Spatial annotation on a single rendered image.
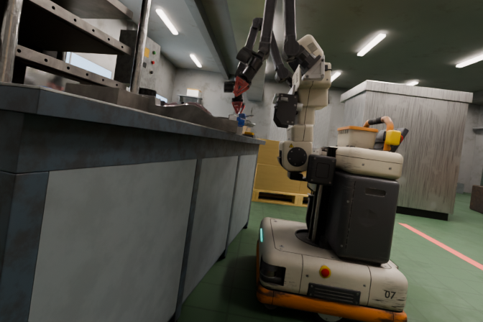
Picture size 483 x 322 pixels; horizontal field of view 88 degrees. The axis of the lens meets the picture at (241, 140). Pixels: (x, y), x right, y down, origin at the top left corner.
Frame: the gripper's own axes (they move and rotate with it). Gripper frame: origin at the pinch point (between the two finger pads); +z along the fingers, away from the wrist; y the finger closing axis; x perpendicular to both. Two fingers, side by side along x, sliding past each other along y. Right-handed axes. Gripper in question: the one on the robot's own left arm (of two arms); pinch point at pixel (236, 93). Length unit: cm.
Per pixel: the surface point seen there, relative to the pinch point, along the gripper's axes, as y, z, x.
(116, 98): 52, 27, -19
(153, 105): 14.1, 26.6, -25.0
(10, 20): 30, 30, -85
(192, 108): 12.4, 18.2, -10.2
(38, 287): 82, 56, 5
